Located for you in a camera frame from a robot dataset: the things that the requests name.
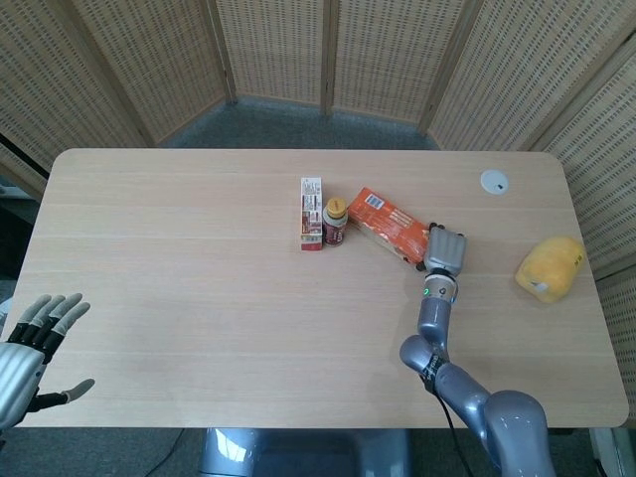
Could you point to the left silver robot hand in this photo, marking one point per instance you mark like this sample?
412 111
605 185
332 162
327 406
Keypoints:
22 367

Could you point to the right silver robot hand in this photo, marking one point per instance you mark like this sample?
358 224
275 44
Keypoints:
446 251

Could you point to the orange snack box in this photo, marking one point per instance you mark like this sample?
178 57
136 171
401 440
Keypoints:
392 223

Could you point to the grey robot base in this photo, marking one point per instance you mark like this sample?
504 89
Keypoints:
308 454

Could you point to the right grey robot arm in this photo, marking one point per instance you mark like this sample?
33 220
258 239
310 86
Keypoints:
497 412

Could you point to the Costa coffee bottle yellow cap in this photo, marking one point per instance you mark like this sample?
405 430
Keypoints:
334 226

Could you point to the white red carton box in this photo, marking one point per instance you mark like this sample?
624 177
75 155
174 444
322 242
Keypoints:
311 213

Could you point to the woven rattan screen panel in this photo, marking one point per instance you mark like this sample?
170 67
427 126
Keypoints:
159 59
387 54
522 69
54 84
601 164
273 45

